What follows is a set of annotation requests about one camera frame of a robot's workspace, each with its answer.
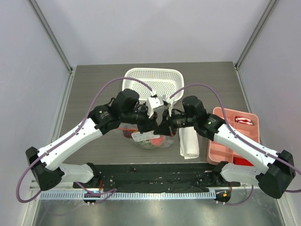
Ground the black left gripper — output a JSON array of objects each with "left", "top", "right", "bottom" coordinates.
[{"left": 121, "top": 103, "right": 159, "bottom": 134}]

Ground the clear zip top bag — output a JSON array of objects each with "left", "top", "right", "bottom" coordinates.
[{"left": 115, "top": 123, "right": 174, "bottom": 150}]

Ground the dark red fake fruit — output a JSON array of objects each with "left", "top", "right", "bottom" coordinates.
[{"left": 123, "top": 129, "right": 135, "bottom": 139}]

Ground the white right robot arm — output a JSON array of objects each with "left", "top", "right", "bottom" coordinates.
[{"left": 147, "top": 96, "right": 297, "bottom": 199}]

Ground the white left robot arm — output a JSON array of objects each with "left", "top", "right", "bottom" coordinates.
[{"left": 25, "top": 89, "right": 163, "bottom": 191}]

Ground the green fake broccoli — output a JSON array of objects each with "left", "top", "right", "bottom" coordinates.
[{"left": 138, "top": 140, "right": 155, "bottom": 149}]

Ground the white folded towel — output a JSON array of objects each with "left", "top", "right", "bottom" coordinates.
[{"left": 179, "top": 127, "right": 199, "bottom": 160}]

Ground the white perforated plastic basket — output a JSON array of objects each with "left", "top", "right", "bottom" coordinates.
[{"left": 122, "top": 68, "right": 184, "bottom": 103}]

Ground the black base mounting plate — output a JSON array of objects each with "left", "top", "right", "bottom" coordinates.
[{"left": 83, "top": 163, "right": 240, "bottom": 194}]

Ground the red white striped packet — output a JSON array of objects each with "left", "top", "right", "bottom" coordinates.
[{"left": 235, "top": 116, "right": 253, "bottom": 126}]

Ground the pink divided tray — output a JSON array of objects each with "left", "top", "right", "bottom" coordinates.
[{"left": 206, "top": 108, "right": 260, "bottom": 165}]

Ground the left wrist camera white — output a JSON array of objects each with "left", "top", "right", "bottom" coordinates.
[{"left": 146, "top": 97, "right": 165, "bottom": 118}]

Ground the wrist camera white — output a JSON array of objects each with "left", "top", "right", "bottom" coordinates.
[
  {"left": 162, "top": 95, "right": 174, "bottom": 117},
  {"left": 146, "top": 97, "right": 165, "bottom": 118}
]

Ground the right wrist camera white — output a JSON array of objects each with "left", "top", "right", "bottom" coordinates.
[{"left": 162, "top": 95, "right": 174, "bottom": 117}]

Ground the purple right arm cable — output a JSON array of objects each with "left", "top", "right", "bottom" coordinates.
[{"left": 169, "top": 82, "right": 301, "bottom": 176}]

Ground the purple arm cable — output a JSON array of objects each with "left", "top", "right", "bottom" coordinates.
[
  {"left": 16, "top": 77, "right": 156, "bottom": 203},
  {"left": 169, "top": 82, "right": 301, "bottom": 176}
]

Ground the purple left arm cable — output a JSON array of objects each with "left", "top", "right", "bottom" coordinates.
[{"left": 16, "top": 77, "right": 156, "bottom": 203}]

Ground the white slotted cable duct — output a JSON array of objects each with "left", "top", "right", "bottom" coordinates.
[{"left": 40, "top": 190, "right": 216, "bottom": 200}]

